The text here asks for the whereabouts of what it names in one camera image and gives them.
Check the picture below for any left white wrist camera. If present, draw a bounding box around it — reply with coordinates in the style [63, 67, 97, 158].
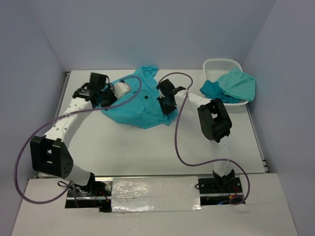
[114, 82, 130, 99]

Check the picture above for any silver tape patch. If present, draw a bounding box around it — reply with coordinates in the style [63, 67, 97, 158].
[111, 177, 201, 213]

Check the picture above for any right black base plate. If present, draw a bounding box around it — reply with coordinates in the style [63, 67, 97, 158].
[194, 177, 244, 206]

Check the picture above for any dark teal t shirt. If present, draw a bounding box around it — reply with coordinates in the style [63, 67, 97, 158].
[199, 80, 240, 104]

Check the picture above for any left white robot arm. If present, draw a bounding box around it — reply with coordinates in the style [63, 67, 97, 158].
[30, 73, 117, 196]

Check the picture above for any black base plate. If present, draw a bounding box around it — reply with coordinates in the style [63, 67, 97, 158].
[65, 180, 113, 213]
[194, 177, 244, 206]

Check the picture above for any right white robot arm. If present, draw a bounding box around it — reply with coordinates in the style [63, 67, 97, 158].
[157, 79, 232, 156]

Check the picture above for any turquoise t shirt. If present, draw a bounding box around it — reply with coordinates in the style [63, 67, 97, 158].
[101, 66, 178, 129]

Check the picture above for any light green t shirt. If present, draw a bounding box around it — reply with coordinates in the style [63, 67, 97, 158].
[217, 67, 256, 102]

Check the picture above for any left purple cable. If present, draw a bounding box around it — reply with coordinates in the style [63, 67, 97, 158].
[14, 75, 142, 205]

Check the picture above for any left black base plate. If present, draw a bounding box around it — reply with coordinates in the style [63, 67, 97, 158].
[65, 180, 113, 213]

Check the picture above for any white plastic laundry basket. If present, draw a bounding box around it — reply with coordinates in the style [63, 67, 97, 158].
[203, 59, 249, 106]

